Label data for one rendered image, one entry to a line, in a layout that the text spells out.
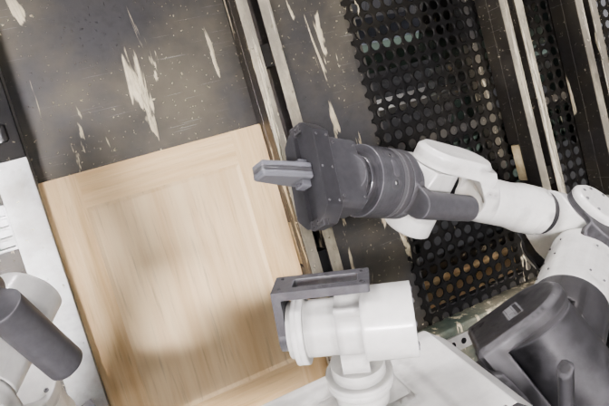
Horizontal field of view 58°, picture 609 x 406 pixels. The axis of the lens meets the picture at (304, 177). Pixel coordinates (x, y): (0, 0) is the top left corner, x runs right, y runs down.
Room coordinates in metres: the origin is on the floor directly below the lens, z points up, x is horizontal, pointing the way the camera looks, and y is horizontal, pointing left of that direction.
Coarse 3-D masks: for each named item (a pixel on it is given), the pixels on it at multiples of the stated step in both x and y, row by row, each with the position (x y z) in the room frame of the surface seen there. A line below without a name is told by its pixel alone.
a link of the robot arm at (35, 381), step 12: (36, 372) 0.31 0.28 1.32; (0, 384) 0.24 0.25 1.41; (24, 384) 0.29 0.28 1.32; (36, 384) 0.29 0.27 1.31; (48, 384) 0.29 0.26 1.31; (60, 384) 0.31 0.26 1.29; (0, 396) 0.24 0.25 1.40; (12, 396) 0.24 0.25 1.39; (24, 396) 0.28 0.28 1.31; (36, 396) 0.28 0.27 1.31; (48, 396) 0.28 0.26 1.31
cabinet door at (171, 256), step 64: (256, 128) 0.81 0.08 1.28; (64, 192) 0.65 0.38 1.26; (128, 192) 0.67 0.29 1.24; (192, 192) 0.70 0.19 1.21; (256, 192) 0.73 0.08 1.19; (64, 256) 0.58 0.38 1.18; (128, 256) 0.61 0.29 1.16; (192, 256) 0.63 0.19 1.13; (256, 256) 0.66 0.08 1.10; (128, 320) 0.54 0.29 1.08; (192, 320) 0.56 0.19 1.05; (256, 320) 0.59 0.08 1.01; (128, 384) 0.47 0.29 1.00; (192, 384) 0.49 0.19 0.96; (256, 384) 0.51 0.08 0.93
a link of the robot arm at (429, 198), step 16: (416, 160) 0.53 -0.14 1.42; (416, 176) 0.50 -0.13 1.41; (432, 176) 0.52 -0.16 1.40; (448, 176) 0.53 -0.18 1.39; (416, 192) 0.49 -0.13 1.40; (432, 192) 0.49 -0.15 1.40; (448, 192) 0.53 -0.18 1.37; (400, 208) 0.48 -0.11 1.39; (416, 208) 0.48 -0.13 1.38; (432, 208) 0.47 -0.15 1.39; (448, 208) 0.48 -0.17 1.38; (464, 208) 0.50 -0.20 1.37; (400, 224) 0.51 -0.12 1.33; (416, 224) 0.51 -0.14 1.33; (432, 224) 0.52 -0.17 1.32
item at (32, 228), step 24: (0, 72) 0.74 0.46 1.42; (24, 144) 0.69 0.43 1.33; (0, 168) 0.63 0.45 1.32; (24, 168) 0.64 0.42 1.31; (0, 192) 0.61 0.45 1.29; (24, 192) 0.62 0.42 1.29; (24, 216) 0.60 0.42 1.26; (24, 240) 0.57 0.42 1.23; (48, 240) 0.58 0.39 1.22; (24, 264) 0.55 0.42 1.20; (48, 264) 0.56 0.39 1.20; (72, 312) 0.52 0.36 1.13; (72, 336) 0.49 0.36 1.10; (72, 384) 0.45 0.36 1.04; (96, 384) 0.45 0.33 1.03
